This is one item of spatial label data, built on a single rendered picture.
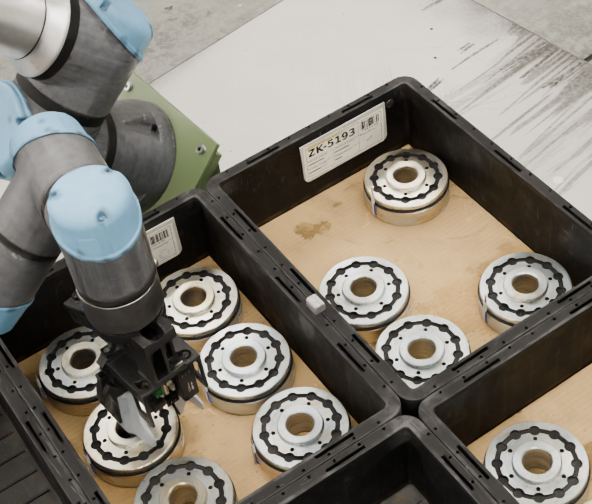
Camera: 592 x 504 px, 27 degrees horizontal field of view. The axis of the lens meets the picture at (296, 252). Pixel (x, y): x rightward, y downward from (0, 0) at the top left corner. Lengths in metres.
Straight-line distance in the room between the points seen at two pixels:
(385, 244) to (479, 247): 0.11
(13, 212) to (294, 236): 0.44
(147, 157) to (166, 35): 1.66
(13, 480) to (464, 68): 0.94
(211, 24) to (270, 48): 1.25
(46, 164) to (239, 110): 0.78
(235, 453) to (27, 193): 0.36
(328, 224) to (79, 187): 0.51
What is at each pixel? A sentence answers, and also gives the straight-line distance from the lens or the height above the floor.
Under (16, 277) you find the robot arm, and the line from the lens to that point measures 1.21.
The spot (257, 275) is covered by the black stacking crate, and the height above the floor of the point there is 0.90.
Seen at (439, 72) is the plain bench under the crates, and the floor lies 0.70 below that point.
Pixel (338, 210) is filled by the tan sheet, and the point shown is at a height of 0.83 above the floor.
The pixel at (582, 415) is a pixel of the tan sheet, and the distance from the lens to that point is 1.34.
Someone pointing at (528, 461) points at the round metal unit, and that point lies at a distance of 1.29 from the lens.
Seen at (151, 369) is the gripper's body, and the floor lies 1.02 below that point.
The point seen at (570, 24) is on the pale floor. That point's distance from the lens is 3.14.
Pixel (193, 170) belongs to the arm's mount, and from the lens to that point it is 1.59.
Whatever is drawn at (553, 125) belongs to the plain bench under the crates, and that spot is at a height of 0.70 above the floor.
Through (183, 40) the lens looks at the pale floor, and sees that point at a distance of 3.20.
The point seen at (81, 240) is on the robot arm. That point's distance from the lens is 1.07.
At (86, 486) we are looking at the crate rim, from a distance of 1.23.
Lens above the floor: 1.93
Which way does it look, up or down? 47 degrees down
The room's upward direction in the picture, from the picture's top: 10 degrees counter-clockwise
